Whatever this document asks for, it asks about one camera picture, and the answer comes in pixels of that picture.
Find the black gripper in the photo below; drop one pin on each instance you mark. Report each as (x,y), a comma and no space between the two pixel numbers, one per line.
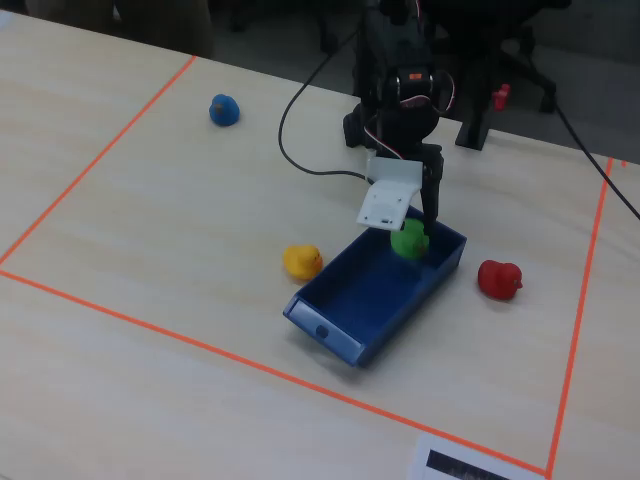
(431,176)

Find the green rubber duck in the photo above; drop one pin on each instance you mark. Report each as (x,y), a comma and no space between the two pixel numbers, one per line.
(407,242)

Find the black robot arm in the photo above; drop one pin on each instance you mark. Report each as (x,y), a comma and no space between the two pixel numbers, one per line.
(395,45)

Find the red rubber duck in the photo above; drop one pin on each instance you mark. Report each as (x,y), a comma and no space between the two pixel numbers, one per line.
(497,280)

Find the blue rectangular plastic box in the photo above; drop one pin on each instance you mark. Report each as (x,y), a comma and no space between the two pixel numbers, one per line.
(370,300)

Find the yellow rubber duck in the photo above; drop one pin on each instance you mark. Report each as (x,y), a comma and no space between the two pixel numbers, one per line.
(300,261)

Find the blue rubber duck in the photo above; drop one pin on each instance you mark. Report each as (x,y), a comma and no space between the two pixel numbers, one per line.
(225,111)

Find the black table clamp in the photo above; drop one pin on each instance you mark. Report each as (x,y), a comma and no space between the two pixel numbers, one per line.
(472,130)

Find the orange tape line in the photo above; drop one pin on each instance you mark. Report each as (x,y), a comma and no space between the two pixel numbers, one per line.
(250,361)
(95,160)
(580,310)

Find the white paper with black bar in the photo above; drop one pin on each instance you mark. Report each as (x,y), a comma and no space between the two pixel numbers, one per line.
(450,462)

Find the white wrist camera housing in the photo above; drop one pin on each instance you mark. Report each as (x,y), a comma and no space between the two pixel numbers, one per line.
(387,200)

